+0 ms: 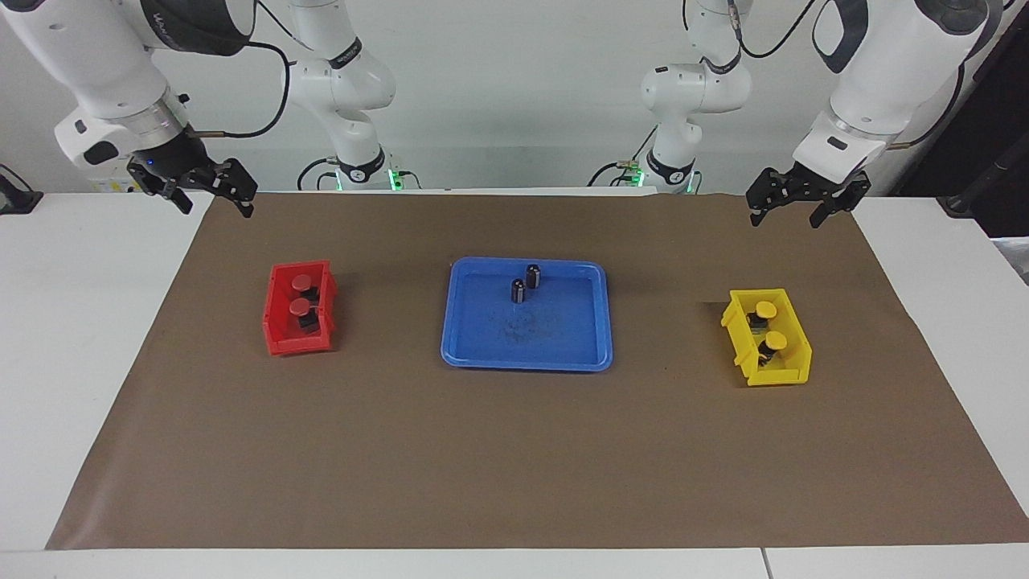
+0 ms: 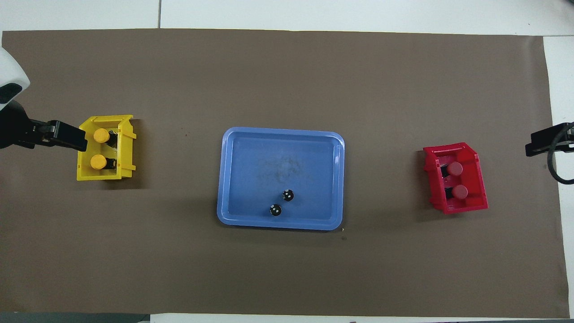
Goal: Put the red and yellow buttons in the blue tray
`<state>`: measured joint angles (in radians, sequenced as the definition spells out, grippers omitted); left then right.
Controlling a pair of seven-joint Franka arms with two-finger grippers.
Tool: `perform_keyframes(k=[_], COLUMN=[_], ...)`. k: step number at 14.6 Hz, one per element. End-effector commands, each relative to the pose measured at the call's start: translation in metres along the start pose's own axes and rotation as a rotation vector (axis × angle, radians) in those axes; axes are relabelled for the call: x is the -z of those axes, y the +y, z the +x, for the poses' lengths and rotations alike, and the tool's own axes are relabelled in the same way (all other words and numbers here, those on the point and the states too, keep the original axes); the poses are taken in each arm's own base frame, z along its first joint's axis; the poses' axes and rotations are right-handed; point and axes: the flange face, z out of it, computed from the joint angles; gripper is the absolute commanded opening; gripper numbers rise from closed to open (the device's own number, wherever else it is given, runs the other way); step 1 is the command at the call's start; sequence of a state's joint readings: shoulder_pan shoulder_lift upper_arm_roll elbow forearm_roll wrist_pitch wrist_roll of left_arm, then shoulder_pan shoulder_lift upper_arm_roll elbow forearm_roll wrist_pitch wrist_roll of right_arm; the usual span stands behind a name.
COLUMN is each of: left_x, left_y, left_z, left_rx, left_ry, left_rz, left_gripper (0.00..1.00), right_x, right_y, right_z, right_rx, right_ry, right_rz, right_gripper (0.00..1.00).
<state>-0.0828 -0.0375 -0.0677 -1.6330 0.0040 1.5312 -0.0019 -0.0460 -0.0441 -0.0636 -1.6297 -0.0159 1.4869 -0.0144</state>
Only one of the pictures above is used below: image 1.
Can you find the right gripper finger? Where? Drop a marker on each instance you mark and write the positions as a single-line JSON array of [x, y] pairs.
[[182, 201], [235, 181]]

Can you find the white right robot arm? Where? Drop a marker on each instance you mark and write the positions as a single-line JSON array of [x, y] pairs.
[[80, 48]]

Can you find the red push button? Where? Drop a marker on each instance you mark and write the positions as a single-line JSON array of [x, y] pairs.
[[299, 306], [301, 281]]

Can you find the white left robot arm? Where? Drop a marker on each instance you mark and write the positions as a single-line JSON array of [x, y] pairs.
[[884, 72]]

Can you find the blue plastic tray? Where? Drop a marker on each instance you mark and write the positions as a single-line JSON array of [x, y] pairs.
[[563, 338]]

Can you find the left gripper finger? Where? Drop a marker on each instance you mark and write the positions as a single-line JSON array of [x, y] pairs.
[[768, 186], [840, 205]]

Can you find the black backdrop panel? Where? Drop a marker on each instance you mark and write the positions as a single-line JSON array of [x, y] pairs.
[[997, 104]]

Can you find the white wall electrical box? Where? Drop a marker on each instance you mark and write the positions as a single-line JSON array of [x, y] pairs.
[[108, 185]]

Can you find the yellow plastic bin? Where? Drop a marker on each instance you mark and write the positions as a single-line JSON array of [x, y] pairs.
[[784, 378]]

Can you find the red plastic bin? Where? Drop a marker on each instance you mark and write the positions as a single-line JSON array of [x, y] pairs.
[[297, 347]]

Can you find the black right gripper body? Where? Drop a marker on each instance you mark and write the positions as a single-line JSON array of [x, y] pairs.
[[170, 161]]

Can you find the brown paper table mat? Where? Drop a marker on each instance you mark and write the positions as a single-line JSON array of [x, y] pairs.
[[514, 450]]

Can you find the black desk clamp mount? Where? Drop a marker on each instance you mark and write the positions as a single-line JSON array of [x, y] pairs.
[[18, 201]]

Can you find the yellow push button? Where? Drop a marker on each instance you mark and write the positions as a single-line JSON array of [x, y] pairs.
[[775, 340], [766, 309]]

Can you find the black cylinder knob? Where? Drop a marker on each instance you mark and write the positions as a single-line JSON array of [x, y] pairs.
[[533, 277], [518, 291]]

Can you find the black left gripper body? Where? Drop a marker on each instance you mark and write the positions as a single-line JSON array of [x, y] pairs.
[[824, 189]]

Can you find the black tripod stand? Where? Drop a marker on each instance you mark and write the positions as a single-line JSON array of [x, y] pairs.
[[985, 185]]

